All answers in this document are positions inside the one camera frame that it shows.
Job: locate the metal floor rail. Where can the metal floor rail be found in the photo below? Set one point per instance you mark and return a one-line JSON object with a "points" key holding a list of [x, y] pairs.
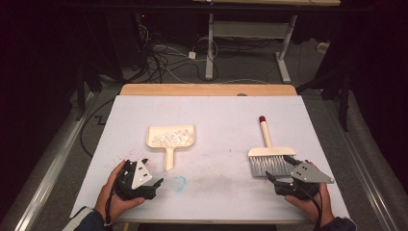
{"points": [[369, 186], [48, 179]]}

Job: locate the person's left hand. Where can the person's left hand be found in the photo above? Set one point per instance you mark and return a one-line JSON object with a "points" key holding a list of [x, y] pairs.
{"points": [[115, 205]]}

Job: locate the person's right hand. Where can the person's right hand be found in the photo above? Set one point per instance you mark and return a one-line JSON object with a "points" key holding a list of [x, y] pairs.
{"points": [[317, 208]]}

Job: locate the pile of white paper scraps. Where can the pile of white paper scraps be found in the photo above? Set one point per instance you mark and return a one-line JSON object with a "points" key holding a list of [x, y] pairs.
{"points": [[173, 138]]}

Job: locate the white power adapter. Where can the white power adapter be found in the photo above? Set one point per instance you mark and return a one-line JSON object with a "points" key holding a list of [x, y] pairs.
{"points": [[192, 55]]}

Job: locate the white metal frame desk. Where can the white metal frame desk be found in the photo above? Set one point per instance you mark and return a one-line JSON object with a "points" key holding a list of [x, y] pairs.
{"points": [[250, 29]]}

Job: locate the black stand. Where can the black stand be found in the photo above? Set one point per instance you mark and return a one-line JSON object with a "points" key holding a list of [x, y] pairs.
{"points": [[81, 96], [344, 106]]}

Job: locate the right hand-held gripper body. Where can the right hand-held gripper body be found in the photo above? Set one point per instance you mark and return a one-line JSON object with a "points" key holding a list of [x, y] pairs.
{"points": [[308, 174]]}

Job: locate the cream brush with red cap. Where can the cream brush with red cap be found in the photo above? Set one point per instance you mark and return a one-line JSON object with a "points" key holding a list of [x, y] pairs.
{"points": [[272, 151]]}

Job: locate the small white floor box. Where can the small white floor box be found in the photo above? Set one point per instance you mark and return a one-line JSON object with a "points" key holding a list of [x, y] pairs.
{"points": [[322, 47]]}

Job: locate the white table mat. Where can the white table mat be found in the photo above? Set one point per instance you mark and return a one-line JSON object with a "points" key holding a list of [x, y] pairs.
{"points": [[218, 112]]}

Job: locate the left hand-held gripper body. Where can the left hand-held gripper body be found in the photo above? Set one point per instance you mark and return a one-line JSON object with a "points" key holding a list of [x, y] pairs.
{"points": [[141, 174]]}

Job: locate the cream dustpan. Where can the cream dustpan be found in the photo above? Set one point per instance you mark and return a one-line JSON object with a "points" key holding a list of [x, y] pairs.
{"points": [[169, 160]]}

